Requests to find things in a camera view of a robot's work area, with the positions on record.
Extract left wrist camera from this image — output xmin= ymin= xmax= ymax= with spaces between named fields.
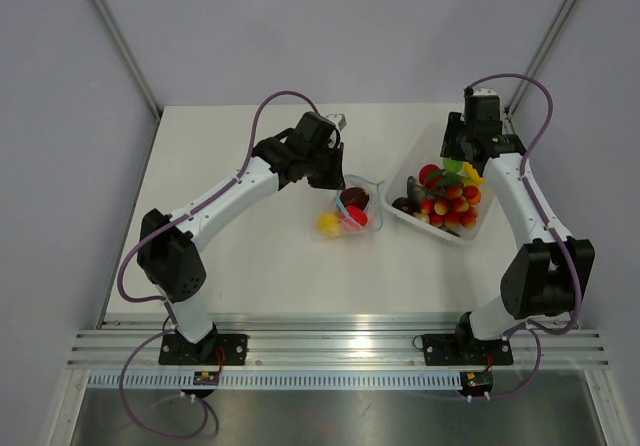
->
xmin=326 ymin=113 xmax=347 ymax=131

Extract yellow bell pepper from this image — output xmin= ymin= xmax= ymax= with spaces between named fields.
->
xmin=315 ymin=211 xmax=342 ymax=238

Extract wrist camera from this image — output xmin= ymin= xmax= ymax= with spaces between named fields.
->
xmin=464 ymin=85 xmax=497 ymax=97
xmin=326 ymin=113 xmax=347 ymax=131

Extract dark red apple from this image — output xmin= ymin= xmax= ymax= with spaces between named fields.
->
xmin=339 ymin=187 xmax=370 ymax=211

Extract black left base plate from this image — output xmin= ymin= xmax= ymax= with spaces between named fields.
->
xmin=158 ymin=333 xmax=249 ymax=366

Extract yellow lemon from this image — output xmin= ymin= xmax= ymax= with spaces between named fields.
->
xmin=463 ymin=162 xmax=485 ymax=185

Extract green fruit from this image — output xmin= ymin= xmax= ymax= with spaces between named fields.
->
xmin=443 ymin=158 xmax=464 ymax=174

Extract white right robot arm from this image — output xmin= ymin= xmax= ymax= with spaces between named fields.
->
xmin=441 ymin=87 xmax=595 ymax=365

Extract controller board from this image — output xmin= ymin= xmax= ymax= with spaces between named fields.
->
xmin=193 ymin=371 xmax=220 ymax=387
xmin=461 ymin=371 xmax=494 ymax=396

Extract clear zip bag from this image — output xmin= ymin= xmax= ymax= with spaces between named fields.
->
xmin=311 ymin=174 xmax=384 ymax=239

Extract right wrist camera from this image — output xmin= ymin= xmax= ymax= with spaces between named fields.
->
xmin=464 ymin=85 xmax=497 ymax=97

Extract right controller board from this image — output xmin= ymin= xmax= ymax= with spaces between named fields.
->
xmin=461 ymin=371 xmax=494 ymax=396

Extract left controller board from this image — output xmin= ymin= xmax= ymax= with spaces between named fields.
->
xmin=193 ymin=371 xmax=220 ymax=387

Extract grey toy fish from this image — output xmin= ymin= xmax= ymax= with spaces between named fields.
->
xmin=405 ymin=175 xmax=466 ymax=240

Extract white slotted cable duct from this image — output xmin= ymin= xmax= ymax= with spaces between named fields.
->
xmin=87 ymin=370 xmax=462 ymax=391

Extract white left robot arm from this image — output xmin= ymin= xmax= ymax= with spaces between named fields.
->
xmin=136 ymin=111 xmax=347 ymax=366

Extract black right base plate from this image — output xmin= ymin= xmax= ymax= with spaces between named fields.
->
xmin=414 ymin=333 xmax=514 ymax=367

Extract dark purple mangosteen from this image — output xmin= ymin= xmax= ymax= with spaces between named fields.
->
xmin=392 ymin=197 xmax=416 ymax=215

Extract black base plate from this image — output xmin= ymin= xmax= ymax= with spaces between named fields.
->
xmin=158 ymin=333 xmax=249 ymax=366
xmin=414 ymin=333 xmax=514 ymax=367

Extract white garlic bulb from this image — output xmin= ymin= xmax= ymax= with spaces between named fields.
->
xmin=414 ymin=213 xmax=430 ymax=224

